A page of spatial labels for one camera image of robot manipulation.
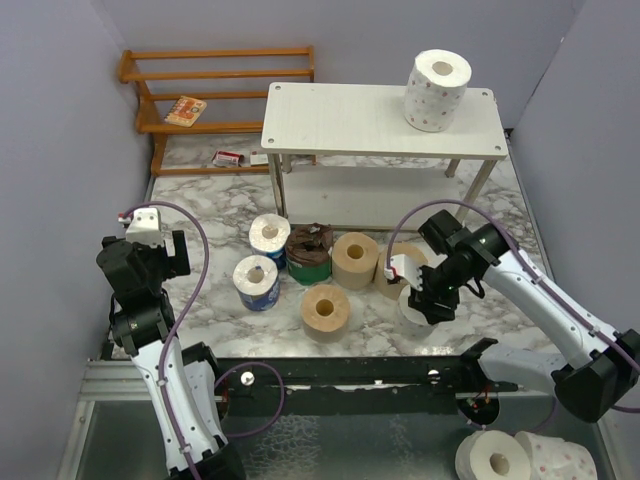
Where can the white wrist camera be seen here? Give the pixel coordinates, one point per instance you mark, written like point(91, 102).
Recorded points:
point(143, 226)
point(402, 267)

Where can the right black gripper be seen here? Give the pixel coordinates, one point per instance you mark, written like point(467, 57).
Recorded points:
point(434, 307)

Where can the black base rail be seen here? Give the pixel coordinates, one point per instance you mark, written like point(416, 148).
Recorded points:
point(325, 386)

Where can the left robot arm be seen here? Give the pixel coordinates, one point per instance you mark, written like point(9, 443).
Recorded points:
point(180, 381)

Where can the brown roll green wrapper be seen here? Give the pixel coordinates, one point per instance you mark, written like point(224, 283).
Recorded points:
point(308, 253)

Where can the white roll on floor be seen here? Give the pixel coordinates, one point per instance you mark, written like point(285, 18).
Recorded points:
point(491, 455)

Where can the blue roll front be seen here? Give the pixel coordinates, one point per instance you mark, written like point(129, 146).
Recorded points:
point(256, 279)

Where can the orange wooden rack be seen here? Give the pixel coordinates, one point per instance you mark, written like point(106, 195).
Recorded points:
point(163, 115)

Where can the orange snack packet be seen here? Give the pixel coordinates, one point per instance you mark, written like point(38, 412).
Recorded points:
point(185, 110)

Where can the tan paper roll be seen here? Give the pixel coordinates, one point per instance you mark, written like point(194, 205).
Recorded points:
point(325, 312)
point(392, 291)
point(354, 260)

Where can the dotted roll on floor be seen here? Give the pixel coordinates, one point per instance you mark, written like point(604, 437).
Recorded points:
point(556, 459)

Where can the tan paper roll front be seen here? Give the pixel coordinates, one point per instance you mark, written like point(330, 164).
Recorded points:
point(325, 312)

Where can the red white small box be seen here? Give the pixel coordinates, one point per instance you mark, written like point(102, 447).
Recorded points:
point(226, 159)

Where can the small white card box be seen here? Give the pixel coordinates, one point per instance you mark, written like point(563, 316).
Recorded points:
point(258, 158)

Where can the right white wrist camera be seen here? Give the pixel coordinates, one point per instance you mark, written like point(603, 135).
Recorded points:
point(402, 267)

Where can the blue roll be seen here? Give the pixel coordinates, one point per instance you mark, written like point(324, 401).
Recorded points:
point(268, 234)
point(256, 279)

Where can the white two-tier shelf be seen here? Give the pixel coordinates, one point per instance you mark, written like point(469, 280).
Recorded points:
point(367, 121)

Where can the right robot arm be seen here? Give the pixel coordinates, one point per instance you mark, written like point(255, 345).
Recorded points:
point(596, 364)

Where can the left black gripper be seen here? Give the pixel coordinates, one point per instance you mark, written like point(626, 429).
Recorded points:
point(176, 264)

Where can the white dotted roll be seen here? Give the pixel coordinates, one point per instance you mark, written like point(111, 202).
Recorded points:
point(435, 88)
point(410, 322)

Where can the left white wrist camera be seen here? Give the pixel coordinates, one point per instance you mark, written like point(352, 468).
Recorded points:
point(143, 226)

